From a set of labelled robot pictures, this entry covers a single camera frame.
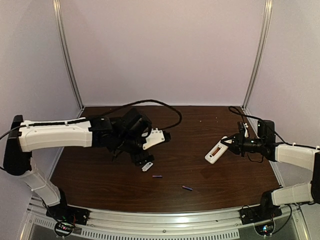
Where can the front aluminium rail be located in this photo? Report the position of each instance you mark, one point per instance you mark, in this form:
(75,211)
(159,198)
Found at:
(225,224)

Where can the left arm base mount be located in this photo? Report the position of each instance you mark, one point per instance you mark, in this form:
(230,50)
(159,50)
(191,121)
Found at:
(66,216)

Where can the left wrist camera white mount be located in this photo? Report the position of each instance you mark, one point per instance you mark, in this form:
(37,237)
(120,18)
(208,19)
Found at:
(156,137)

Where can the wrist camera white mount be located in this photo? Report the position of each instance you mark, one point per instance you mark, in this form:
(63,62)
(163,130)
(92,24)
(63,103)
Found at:
(156,137)
(243,128)

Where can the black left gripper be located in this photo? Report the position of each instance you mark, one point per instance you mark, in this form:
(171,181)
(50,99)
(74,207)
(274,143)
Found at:
(138,158)

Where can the right aluminium frame post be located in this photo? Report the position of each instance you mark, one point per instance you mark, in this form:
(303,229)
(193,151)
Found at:
(263,37)

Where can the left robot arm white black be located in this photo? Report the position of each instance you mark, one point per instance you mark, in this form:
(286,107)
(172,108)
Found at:
(132,133)

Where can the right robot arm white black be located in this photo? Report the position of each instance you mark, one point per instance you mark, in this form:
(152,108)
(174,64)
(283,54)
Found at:
(293,154)

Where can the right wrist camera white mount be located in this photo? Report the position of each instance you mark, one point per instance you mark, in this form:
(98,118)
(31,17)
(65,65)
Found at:
(243,128)

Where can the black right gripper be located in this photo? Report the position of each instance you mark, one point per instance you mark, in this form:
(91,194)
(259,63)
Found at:
(240,142)

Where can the left aluminium frame post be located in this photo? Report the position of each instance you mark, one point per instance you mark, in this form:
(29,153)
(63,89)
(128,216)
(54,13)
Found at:
(65,53)

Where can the white remote control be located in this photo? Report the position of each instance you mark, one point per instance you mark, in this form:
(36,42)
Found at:
(216,152)

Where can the white battery cover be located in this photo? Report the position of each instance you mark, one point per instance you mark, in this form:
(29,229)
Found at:
(147,166)

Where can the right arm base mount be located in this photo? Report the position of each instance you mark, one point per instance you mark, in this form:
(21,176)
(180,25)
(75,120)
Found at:
(262,215)

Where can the aluminium frame post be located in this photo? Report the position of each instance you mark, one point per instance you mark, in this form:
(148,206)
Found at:
(65,53)
(263,37)

